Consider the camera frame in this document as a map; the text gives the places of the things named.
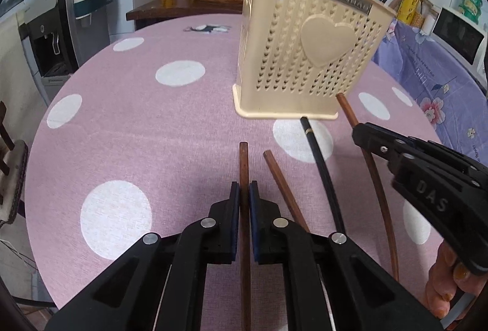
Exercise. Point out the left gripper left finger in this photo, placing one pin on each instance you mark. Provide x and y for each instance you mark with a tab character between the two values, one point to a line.
158	283

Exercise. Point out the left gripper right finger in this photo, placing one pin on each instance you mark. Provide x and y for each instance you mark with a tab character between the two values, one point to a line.
330	282

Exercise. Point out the operator right hand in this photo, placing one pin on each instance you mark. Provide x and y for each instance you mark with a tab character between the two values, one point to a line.
446	276

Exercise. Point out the purple floral cloth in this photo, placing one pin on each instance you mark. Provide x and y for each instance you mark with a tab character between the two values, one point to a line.
447	94

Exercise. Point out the white microwave oven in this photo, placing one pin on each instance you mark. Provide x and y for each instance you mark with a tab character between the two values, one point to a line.
463	39

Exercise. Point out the pink polka dot tablecloth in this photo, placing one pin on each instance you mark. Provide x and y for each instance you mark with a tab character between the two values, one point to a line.
145	136

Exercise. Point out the yellow roll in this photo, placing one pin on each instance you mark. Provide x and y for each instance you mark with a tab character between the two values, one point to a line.
407	10

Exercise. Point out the green stacked bowls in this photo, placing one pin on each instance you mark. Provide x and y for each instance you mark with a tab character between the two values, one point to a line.
470	9

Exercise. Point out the cream plastic utensil holder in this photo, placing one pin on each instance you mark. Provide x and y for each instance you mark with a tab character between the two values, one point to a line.
295	56

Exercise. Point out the water dispenser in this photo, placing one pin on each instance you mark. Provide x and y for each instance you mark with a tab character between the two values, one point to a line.
65	34

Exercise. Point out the dark wooden counter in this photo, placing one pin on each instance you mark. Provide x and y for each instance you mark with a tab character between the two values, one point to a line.
164	10

